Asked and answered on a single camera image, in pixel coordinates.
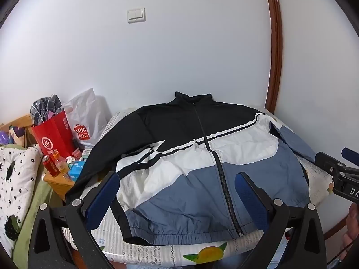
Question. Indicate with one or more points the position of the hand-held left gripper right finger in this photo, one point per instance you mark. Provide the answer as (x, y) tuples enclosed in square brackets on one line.
[(252, 199)]

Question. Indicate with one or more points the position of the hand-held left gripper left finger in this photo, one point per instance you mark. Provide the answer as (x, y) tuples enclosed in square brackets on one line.
[(101, 194)]

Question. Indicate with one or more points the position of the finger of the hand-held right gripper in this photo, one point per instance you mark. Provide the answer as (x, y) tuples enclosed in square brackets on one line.
[(350, 154), (328, 161)]

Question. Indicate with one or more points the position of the black white blue jacket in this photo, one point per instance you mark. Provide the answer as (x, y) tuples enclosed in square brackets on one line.
[(196, 173)]

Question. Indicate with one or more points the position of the person's right hand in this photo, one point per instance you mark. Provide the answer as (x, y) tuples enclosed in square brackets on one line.
[(352, 224)]

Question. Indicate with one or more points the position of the blue box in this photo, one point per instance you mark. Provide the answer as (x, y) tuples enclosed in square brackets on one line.
[(77, 171)]

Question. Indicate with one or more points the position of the wooden nightstand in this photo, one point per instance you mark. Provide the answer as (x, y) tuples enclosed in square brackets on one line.
[(60, 186)]

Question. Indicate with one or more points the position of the orange drink bottle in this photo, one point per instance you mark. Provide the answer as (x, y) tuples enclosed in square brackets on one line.
[(61, 164)]

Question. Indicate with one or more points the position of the red drink can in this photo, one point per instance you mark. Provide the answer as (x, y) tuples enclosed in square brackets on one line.
[(51, 166)]

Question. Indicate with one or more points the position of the red paper bag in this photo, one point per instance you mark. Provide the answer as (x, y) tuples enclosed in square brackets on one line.
[(54, 137)]

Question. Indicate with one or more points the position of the green sheet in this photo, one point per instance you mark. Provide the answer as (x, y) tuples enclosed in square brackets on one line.
[(30, 229)]

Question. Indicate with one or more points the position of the white plastic bag red logo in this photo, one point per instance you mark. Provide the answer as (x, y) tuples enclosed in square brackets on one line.
[(84, 117)]

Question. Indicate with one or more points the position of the white quilt black flowers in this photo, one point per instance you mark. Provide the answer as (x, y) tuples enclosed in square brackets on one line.
[(16, 179)]

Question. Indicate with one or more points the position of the fruit print white blanket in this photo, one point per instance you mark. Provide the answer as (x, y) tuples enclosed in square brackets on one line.
[(168, 255)]

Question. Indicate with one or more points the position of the plaid cloth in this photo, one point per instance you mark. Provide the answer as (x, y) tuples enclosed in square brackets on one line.
[(45, 109)]

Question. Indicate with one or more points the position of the wooden headboard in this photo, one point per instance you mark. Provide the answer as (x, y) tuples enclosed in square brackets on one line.
[(19, 123)]

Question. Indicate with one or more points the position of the brown wooden door frame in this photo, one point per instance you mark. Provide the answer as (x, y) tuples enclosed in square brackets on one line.
[(276, 47)]

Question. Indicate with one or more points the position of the white light switch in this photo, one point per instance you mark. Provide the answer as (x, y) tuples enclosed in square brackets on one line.
[(136, 14)]

